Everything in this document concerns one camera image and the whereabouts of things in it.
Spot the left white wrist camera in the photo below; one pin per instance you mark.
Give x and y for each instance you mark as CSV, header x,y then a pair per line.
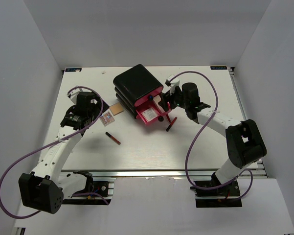
x,y
72,94

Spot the blue label left corner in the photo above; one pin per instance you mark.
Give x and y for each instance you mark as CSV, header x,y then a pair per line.
x,y
73,69

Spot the black pink drawer organizer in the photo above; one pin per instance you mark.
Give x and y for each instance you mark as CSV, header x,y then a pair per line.
x,y
132,85

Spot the pink drawer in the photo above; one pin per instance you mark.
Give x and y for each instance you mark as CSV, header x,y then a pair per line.
x,y
160,119
149,96

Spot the pink sachet packet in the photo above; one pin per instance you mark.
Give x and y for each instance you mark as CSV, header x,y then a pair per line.
x,y
151,110

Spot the beige square sponge pad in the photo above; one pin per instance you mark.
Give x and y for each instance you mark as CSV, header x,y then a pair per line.
x,y
116,109

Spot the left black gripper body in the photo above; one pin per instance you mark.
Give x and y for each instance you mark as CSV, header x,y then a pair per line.
x,y
95,111

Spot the red lip gloss left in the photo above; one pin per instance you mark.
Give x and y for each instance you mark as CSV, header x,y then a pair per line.
x,y
113,138

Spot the clear eyeshadow palette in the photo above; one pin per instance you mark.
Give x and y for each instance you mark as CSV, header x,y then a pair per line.
x,y
107,118

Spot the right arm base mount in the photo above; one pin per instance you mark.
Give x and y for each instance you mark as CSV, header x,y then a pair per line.
x,y
225,197

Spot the blue label corner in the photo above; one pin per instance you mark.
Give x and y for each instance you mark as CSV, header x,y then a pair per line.
x,y
218,67
73,69

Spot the red lip gloss front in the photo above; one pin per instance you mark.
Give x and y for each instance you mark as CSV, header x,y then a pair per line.
x,y
170,125

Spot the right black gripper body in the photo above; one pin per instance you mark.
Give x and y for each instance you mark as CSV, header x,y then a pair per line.
x,y
176,99

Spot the blue label right corner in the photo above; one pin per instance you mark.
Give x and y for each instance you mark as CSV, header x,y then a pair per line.
x,y
218,67

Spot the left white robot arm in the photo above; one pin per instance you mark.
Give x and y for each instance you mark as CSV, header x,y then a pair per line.
x,y
43,189

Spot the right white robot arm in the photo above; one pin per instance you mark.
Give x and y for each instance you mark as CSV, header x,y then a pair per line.
x,y
243,139

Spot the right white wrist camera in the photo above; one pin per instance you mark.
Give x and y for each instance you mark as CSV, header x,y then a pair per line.
x,y
172,83

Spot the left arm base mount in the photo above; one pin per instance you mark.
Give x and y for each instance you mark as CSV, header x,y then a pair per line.
x,y
95,192

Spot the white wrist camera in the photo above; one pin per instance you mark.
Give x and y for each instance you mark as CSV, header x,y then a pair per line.
x,y
172,83
72,94

